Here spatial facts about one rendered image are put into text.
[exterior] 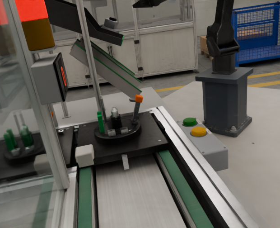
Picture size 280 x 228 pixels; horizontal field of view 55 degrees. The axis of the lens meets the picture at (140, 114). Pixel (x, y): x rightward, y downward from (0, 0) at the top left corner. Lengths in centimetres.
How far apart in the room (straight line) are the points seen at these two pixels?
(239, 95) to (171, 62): 404
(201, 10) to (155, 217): 921
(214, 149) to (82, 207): 33
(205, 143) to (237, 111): 27
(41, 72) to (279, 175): 62
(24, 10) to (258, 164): 68
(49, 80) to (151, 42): 438
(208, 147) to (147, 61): 423
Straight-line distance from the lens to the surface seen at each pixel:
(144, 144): 71
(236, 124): 97
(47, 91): 50
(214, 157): 69
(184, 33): 491
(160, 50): 487
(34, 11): 52
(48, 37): 52
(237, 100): 94
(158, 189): 64
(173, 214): 58
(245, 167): 82
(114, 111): 77
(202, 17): 965
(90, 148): 71
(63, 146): 80
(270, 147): 92
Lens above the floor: 131
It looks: 22 degrees down
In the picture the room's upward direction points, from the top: 8 degrees counter-clockwise
